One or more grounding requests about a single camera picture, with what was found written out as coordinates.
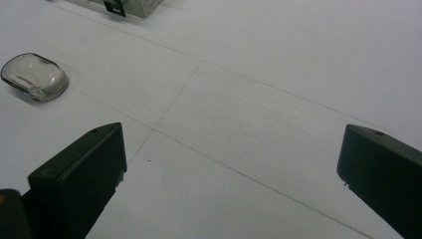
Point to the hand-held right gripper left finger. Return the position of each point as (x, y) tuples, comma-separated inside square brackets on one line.
[(76, 186)]

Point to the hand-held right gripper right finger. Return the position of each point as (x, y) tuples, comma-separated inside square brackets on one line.
[(384, 172)]

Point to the clear plastic lid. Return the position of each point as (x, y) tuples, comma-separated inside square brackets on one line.
[(35, 77)]

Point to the black clip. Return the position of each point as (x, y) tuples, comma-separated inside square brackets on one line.
[(114, 8)]

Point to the grey box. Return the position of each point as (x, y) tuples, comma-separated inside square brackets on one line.
[(141, 6)]

